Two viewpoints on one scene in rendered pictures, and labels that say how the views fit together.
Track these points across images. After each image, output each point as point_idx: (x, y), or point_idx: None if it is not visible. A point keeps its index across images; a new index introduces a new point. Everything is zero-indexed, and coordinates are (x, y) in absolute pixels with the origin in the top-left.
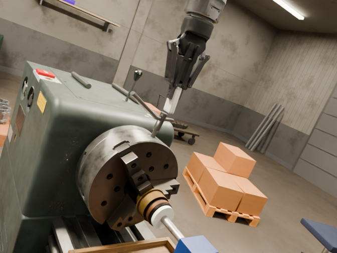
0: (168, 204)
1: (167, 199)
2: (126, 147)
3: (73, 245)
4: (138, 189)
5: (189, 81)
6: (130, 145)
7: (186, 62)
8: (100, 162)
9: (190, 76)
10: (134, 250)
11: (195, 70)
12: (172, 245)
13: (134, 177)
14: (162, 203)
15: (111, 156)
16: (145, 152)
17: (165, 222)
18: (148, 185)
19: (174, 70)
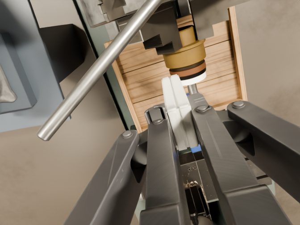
0: (197, 76)
1: (201, 60)
2: (122, 14)
3: None
4: (156, 51)
5: (244, 151)
6: (127, 14)
7: (223, 205)
8: (88, 18)
9: (258, 150)
10: (178, 25)
11: (293, 191)
12: (232, 17)
13: (146, 46)
14: (187, 77)
15: (99, 23)
16: (168, 1)
17: (188, 88)
18: (170, 52)
19: (136, 202)
